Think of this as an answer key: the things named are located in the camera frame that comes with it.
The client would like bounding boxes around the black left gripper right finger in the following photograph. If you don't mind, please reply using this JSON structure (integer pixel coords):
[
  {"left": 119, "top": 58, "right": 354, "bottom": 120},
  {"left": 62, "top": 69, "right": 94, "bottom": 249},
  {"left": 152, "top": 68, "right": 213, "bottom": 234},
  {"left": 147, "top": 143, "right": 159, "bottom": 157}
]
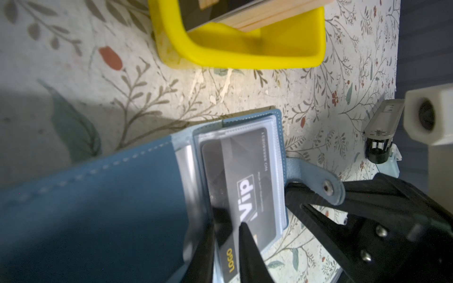
[{"left": 239, "top": 222, "right": 274, "bottom": 283}]

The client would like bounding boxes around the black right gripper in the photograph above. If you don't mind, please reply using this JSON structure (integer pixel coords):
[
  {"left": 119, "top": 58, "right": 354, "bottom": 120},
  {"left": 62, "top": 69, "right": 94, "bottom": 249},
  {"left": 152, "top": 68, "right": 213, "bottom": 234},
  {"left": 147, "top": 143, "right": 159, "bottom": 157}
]
[{"left": 285, "top": 173, "right": 453, "bottom": 283}]

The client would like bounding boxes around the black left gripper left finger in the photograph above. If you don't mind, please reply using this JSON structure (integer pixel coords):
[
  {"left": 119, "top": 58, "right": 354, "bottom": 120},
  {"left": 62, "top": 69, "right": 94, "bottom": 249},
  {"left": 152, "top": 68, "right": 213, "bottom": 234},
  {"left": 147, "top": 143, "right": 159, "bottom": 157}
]
[{"left": 181, "top": 224, "right": 215, "bottom": 283}]

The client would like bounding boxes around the blue leather card holder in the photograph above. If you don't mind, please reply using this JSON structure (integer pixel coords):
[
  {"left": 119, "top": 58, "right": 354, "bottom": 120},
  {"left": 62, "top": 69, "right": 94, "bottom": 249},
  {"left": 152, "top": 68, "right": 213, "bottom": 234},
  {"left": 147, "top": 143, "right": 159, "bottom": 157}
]
[{"left": 1, "top": 110, "right": 346, "bottom": 283}]

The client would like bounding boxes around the black VIP credit card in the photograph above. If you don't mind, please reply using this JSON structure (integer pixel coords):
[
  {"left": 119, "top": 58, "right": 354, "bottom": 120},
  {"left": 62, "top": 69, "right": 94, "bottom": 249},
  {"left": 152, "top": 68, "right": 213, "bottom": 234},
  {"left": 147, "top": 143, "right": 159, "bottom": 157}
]
[{"left": 201, "top": 127, "right": 277, "bottom": 283}]

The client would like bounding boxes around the yellow plastic card tray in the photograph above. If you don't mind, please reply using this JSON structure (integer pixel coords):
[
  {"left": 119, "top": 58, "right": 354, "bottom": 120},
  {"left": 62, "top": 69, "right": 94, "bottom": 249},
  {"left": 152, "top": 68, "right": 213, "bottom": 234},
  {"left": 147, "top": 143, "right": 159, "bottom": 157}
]
[{"left": 148, "top": 1, "right": 326, "bottom": 70}]

